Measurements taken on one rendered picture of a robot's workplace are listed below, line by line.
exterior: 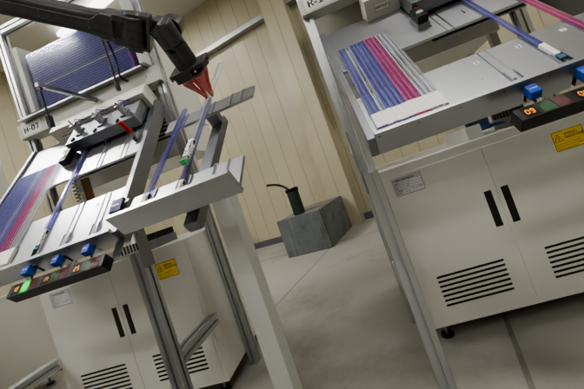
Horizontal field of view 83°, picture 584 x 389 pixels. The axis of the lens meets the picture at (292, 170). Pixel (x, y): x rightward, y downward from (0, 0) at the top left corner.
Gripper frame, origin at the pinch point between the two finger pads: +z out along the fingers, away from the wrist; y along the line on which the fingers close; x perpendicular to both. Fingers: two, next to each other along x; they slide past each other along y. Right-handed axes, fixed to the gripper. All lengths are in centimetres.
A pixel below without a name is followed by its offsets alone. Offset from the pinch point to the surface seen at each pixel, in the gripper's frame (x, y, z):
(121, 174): -46, 86, 35
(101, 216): 11, 50, 17
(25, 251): 15, 78, 15
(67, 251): 21, 58, 17
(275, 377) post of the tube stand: 49, 12, 65
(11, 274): 22, 81, 17
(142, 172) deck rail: -7.7, 41.8, 18.2
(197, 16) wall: -416, 132, 49
